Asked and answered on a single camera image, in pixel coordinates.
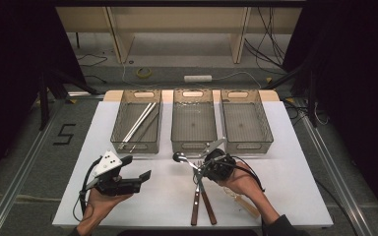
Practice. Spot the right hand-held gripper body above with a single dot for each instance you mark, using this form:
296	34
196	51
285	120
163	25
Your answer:
221	165

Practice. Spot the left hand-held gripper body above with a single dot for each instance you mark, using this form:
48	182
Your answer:
110	164

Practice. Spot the metal spoon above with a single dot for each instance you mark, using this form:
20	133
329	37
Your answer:
178	157

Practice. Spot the silver chopsticks pair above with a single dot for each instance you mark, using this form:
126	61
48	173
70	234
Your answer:
144	131

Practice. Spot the white chopstick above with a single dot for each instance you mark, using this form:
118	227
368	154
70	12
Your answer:
135	125
139	126
146	133

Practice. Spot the translucent grey plastic bin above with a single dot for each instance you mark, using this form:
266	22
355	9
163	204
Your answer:
245	123
193	123
128	114

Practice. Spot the person's right hand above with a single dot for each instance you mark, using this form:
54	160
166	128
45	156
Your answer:
242	183

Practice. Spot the person's left hand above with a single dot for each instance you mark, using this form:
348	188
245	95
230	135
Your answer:
101	206

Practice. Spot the white power strip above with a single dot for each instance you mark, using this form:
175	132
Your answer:
197	78

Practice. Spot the yellow tape roll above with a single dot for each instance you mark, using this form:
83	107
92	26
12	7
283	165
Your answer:
139	72

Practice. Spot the black metal stand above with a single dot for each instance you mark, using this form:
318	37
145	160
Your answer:
312	98
43	98

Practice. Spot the black curtain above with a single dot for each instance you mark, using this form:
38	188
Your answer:
13	65
357	82

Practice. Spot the beige wooden desk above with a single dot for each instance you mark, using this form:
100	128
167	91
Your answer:
177	19

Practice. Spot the metal floor rail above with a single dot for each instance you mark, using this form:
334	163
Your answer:
344	196
19	177

